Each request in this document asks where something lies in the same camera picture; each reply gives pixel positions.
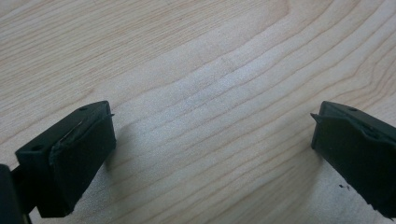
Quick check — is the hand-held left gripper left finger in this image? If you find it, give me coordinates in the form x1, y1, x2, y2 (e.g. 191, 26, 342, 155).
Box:
14, 100, 118, 218

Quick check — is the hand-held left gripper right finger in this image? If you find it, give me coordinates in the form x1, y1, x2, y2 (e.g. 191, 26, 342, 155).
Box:
309, 100, 396, 220

